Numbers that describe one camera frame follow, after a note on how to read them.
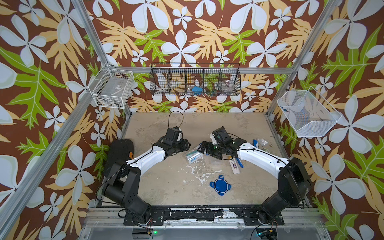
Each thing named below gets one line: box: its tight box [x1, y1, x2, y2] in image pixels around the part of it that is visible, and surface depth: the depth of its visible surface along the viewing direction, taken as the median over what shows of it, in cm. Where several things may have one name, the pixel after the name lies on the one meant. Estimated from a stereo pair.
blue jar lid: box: [209, 174, 232, 196], surface depth 86 cm
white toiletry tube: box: [229, 158, 241, 175], surface depth 91 cm
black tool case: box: [104, 138, 134, 177], surface depth 95 cm
